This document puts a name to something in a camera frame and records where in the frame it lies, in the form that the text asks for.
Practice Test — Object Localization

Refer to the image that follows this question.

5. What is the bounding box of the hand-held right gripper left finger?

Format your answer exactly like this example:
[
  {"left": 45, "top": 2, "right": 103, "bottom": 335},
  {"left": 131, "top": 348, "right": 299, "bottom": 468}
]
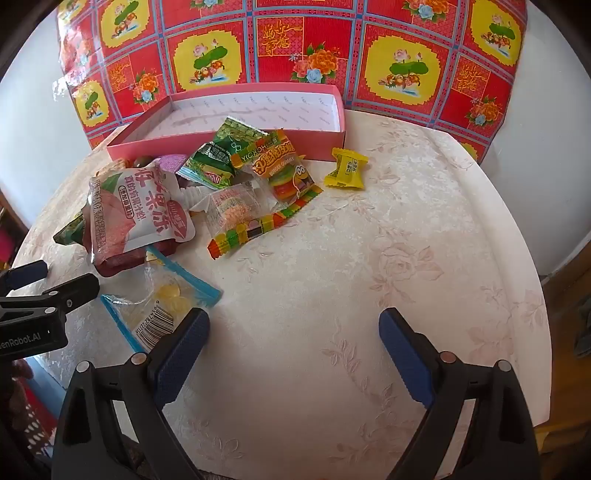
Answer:
[{"left": 52, "top": 307, "right": 211, "bottom": 480}]

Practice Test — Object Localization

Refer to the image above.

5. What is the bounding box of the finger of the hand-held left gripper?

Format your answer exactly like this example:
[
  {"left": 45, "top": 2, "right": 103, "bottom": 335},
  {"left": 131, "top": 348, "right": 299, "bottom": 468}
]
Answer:
[
  {"left": 0, "top": 260, "right": 49, "bottom": 292},
  {"left": 0, "top": 273, "right": 101, "bottom": 324}
]

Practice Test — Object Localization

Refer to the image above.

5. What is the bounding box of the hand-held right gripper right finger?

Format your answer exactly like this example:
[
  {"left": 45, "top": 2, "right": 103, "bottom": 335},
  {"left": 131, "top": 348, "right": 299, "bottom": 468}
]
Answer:
[{"left": 379, "top": 307, "right": 541, "bottom": 480}]

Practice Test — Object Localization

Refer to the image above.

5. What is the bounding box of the clear blue-edged candy packet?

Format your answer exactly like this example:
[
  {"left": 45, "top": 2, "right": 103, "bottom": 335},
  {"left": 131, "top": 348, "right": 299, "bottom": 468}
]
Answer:
[{"left": 100, "top": 247, "right": 222, "bottom": 354}]

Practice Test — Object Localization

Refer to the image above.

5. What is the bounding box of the pink jelly drink pouch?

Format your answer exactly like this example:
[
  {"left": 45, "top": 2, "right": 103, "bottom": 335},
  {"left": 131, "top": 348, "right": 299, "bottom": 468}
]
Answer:
[{"left": 88, "top": 166, "right": 208, "bottom": 278}]

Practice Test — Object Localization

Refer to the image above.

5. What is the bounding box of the clear rainbow-edged gummy packet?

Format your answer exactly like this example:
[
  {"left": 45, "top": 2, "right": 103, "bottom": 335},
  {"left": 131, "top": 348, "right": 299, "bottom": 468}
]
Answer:
[{"left": 205, "top": 182, "right": 298, "bottom": 261}]

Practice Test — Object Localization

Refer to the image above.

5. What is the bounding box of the dark green snack packet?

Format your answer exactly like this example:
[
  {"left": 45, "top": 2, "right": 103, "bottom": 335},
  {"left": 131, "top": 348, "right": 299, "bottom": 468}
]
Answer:
[
  {"left": 177, "top": 142, "right": 237, "bottom": 191},
  {"left": 53, "top": 215, "right": 90, "bottom": 254}
]

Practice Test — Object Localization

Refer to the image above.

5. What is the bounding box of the yellow candy packet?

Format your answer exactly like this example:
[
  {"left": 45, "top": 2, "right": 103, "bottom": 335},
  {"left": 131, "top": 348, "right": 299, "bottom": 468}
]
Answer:
[{"left": 324, "top": 148, "right": 370, "bottom": 190}]

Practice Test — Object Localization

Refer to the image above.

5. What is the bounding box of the orange gummy packet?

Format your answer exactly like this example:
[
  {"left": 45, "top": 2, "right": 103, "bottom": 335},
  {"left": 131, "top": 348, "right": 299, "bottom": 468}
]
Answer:
[{"left": 231, "top": 130, "right": 324, "bottom": 214}]

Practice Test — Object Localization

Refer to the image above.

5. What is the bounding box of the light green patterned packet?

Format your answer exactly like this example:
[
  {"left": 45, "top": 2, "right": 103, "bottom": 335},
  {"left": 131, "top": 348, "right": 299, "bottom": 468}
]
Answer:
[{"left": 213, "top": 116, "right": 269, "bottom": 160}]

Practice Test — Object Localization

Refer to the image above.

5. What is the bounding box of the pink cardboard box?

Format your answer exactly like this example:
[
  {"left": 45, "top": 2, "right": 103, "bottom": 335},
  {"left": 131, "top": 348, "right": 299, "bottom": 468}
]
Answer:
[{"left": 107, "top": 83, "right": 347, "bottom": 162}]

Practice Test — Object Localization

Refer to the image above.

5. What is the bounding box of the purple candy packet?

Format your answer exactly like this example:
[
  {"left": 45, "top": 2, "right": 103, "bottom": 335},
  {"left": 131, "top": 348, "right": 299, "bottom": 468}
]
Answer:
[{"left": 154, "top": 154, "right": 186, "bottom": 175}]

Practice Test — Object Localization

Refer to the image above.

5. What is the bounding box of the yellow foam floor mat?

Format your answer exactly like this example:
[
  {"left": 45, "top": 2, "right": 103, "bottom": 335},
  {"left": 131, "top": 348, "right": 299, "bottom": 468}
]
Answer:
[{"left": 536, "top": 422, "right": 591, "bottom": 462}]

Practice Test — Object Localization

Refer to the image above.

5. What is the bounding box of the red floral printed sheet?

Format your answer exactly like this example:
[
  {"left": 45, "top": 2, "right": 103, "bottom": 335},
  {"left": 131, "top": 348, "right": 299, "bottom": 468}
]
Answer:
[{"left": 55, "top": 0, "right": 529, "bottom": 167}]

